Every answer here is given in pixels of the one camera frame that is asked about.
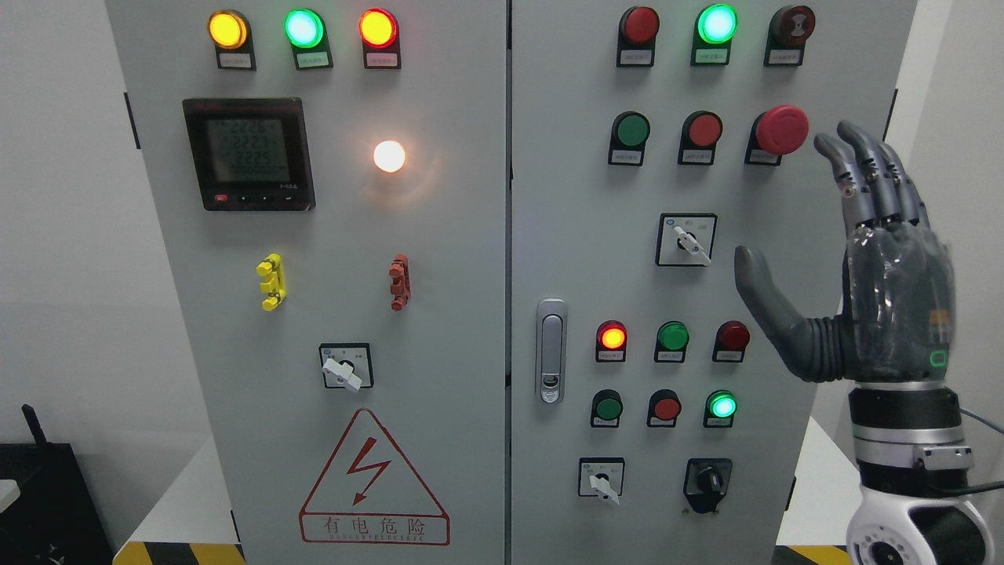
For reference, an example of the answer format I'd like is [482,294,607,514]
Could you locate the gray robotic hand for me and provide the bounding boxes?
[733,119,956,383]

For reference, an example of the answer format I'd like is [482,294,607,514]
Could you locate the gray rotary switch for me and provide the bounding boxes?
[655,213,718,267]
[577,457,625,505]

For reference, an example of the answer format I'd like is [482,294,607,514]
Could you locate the lit green push button lower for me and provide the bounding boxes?
[703,389,738,428]

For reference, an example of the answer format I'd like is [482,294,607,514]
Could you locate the red emergency stop button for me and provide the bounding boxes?
[744,104,809,166]

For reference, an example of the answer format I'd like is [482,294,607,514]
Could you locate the dark green indicator lower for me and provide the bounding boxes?
[653,319,691,363]

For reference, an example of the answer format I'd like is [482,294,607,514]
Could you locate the red push button lower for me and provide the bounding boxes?
[646,389,682,427]

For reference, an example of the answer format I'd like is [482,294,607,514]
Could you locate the red push button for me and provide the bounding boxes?
[646,389,682,427]
[677,111,723,166]

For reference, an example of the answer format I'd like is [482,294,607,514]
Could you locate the red push button upper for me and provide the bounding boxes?
[677,111,723,166]

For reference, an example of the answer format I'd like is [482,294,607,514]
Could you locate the lit red indicator lower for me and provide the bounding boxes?
[595,319,628,363]

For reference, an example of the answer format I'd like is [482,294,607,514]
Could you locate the dark red buzzer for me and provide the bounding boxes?
[763,5,817,67]

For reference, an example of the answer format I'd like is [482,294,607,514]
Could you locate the green push button upper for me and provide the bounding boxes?
[607,111,650,167]

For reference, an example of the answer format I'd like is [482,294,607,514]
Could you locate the green indicator light top right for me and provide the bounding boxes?
[689,3,738,67]

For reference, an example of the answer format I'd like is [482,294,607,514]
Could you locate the dark red indicator top right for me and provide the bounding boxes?
[617,5,660,67]

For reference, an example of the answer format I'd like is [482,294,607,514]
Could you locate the gray electrical cabinet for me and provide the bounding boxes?
[105,1,917,564]

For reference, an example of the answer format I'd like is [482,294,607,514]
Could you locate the red terminal connector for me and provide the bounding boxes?
[388,253,412,312]

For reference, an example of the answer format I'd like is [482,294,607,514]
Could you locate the white glowing indicator light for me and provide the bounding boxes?
[373,140,406,174]

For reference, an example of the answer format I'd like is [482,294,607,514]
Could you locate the red electric hazard warning sticker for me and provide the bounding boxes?
[299,408,451,546]

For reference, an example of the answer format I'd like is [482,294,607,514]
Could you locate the red indicator light left door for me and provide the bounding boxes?
[358,7,402,69]

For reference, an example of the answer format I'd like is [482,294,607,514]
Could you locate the yellow terminal connector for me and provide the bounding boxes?
[256,253,287,312]

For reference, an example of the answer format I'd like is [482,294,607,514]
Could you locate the green indicator light left door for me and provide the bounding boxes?
[283,8,333,69]

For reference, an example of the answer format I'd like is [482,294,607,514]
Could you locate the black digital power meter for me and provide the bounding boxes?
[183,97,315,212]

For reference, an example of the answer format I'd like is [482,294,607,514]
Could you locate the yellow indicator light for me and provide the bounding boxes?
[207,9,256,71]

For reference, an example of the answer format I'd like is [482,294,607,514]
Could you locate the black box with antenna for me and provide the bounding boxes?
[1,404,114,564]

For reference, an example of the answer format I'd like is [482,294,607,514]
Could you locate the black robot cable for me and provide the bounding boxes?
[933,406,1004,498]

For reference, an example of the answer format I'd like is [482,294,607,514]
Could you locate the black key selector switch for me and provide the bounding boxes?
[682,458,733,514]

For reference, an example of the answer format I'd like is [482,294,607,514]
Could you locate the gray rotary switch bottom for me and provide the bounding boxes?
[577,457,625,505]

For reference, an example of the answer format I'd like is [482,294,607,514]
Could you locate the silver door lock handle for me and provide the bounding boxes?
[535,299,568,405]

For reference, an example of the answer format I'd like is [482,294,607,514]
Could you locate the gray rotary switch left door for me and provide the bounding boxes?
[318,342,374,392]

